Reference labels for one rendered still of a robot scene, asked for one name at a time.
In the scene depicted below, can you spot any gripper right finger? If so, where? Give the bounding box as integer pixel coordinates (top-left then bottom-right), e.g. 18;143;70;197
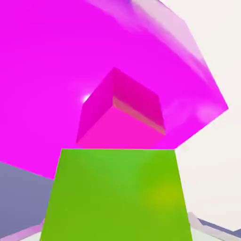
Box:
187;211;241;241

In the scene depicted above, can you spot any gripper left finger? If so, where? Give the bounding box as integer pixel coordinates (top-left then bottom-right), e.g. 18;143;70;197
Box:
0;218;45;241

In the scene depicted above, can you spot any small green cube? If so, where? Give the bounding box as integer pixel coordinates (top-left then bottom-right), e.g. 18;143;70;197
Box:
40;148;194;241

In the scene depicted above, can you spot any small pink cube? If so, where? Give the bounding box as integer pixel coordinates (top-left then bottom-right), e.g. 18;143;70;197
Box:
75;66;167;150

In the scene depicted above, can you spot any large magenta box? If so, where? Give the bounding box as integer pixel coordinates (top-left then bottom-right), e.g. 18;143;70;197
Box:
0;0;229;181

